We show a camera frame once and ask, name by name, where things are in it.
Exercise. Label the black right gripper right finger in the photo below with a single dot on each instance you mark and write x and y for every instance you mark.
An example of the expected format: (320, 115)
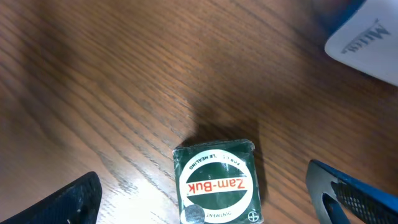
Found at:
(332, 191)

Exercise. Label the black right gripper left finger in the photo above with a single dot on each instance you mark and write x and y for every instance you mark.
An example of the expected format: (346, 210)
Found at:
(77, 202)

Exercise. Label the dark green round packet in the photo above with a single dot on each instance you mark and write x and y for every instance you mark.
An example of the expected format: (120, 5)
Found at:
(217, 183)

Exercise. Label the white barcode scanner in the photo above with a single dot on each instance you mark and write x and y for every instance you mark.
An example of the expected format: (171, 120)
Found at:
(366, 38)

